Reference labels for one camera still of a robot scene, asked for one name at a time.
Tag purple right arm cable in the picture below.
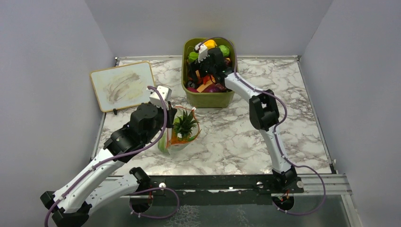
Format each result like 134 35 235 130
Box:
194 37 327 217

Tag magenta sweet potato toy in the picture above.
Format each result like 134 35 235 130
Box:
187 87 198 93

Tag purple eggplant toy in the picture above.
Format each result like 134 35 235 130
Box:
202 85 226 93

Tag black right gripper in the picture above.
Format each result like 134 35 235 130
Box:
188 53 216 82

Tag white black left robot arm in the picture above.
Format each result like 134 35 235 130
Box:
40 102 177 227

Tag clear zip bag orange zipper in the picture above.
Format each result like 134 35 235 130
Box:
157 106 201 155

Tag black metal base rail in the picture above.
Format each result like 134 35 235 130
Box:
130 175 304 206

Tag small whiteboard with wooden frame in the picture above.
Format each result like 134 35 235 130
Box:
89 61 155 113

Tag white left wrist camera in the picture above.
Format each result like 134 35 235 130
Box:
147 86 172 107

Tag orange carrot toy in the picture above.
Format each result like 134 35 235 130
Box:
195 70 216 85

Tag green pepper toy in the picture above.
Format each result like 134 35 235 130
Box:
187 51 199 63

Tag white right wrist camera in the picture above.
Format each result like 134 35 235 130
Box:
194 43 208 63

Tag yellow bell pepper toy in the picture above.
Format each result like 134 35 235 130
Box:
203 39 218 49

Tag orange spiky pineapple toy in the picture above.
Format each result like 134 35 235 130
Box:
171 108 201 145

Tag green broccoli toy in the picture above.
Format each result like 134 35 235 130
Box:
218 45 230 58

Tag dark plum toy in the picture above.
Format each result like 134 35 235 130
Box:
186 80 197 89

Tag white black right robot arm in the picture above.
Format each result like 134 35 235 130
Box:
194 44 292 192

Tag green plastic bin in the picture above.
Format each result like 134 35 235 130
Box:
181 37 235 108

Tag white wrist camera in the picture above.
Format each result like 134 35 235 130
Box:
194 43 208 63
147 86 172 107

